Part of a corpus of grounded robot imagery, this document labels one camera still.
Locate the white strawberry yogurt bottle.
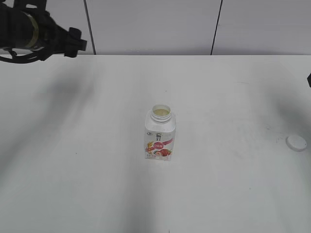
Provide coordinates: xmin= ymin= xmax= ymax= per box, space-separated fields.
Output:
xmin=144 ymin=104 xmax=176 ymax=161

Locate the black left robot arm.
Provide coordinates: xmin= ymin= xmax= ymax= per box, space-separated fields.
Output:
xmin=0 ymin=0 xmax=87 ymax=64

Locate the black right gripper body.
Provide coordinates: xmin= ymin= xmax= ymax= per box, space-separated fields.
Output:
xmin=307 ymin=74 xmax=311 ymax=88

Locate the white plastic bottle cap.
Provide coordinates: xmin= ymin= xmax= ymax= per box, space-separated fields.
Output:
xmin=286 ymin=134 xmax=307 ymax=152

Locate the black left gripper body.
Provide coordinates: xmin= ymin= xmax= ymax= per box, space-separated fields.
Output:
xmin=36 ymin=7 xmax=87 ymax=61

